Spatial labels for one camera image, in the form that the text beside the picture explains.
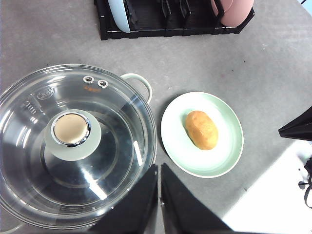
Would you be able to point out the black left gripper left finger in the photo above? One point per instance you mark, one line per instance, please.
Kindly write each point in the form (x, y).
(136, 212)

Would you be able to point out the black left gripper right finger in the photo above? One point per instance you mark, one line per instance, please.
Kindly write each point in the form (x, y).
(185, 213)

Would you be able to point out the green plate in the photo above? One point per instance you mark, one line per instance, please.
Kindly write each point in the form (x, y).
(216, 161)

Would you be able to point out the brown potato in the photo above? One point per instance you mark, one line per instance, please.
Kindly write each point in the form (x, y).
(202, 130)

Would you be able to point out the glass steamer lid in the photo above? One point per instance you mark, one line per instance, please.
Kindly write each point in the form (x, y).
(73, 140)

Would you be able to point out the green electric steamer pot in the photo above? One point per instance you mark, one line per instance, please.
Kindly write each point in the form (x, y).
(73, 140)

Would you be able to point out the pink plate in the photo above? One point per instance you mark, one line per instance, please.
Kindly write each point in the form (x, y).
(235, 12)

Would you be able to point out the blue plate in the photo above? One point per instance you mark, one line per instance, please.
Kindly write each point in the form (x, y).
(118, 12)

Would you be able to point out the grey table mat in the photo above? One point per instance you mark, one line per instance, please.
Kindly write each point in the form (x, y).
(263, 68)

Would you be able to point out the black dish rack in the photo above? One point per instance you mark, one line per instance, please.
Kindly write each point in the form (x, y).
(165, 18)

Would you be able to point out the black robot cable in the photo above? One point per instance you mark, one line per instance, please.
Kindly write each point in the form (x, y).
(302, 186)

